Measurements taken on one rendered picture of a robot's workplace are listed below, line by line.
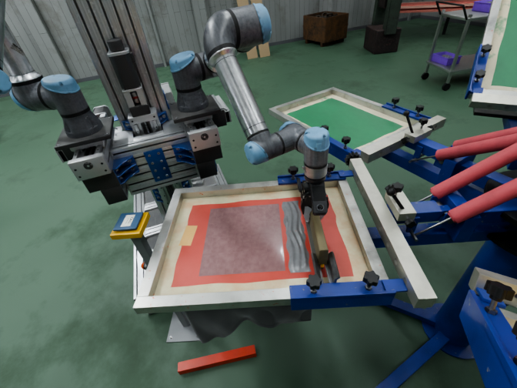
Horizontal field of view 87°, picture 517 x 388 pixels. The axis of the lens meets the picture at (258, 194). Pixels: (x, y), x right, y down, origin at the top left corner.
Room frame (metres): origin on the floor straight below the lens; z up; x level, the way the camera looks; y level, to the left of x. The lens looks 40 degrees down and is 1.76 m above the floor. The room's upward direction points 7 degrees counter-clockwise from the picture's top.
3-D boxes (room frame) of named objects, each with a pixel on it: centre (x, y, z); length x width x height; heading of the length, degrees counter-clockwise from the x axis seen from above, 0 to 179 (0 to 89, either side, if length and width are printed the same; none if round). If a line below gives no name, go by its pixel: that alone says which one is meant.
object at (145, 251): (0.88, 0.57, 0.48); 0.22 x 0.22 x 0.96; 86
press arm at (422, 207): (0.68, -0.55, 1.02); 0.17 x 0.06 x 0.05; 86
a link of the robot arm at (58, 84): (1.20, 0.75, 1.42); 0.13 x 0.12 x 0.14; 79
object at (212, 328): (0.52, 0.08, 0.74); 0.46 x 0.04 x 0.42; 86
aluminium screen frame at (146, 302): (0.72, 0.01, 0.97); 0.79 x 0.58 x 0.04; 86
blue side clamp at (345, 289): (0.42, -0.21, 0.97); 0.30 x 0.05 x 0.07; 86
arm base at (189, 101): (1.32, 0.26, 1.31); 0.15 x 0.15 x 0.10
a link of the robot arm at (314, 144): (0.73, -0.19, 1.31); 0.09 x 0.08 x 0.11; 27
